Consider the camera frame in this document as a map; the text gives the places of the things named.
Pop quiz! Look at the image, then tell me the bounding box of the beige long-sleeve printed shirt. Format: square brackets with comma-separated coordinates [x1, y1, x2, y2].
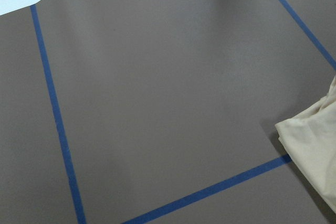
[275, 79, 335, 211]

